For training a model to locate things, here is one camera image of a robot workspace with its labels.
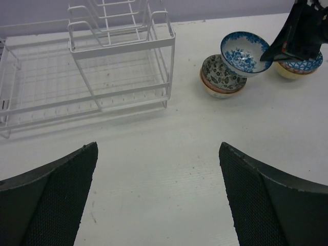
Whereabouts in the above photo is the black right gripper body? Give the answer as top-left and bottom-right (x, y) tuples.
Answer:
(294, 1), (327, 60)

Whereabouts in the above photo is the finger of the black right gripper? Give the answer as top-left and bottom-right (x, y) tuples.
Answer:
(260, 1), (305, 62)

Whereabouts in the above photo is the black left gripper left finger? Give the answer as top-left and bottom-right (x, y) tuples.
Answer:
(1, 142), (98, 245)

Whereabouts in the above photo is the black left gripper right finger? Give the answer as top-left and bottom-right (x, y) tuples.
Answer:
(218, 142), (327, 245)

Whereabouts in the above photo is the yellow blue patterned bowl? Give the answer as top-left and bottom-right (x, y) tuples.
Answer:
(275, 63), (317, 80)

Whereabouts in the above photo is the dark blue patterned bowl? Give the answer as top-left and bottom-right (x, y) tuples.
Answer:
(278, 52), (323, 74)

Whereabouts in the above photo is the white bowl orange flower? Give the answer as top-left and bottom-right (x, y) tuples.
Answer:
(199, 72), (245, 99)

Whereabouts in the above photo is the white wire dish rack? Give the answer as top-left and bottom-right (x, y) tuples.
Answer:
(1, 1), (176, 138)

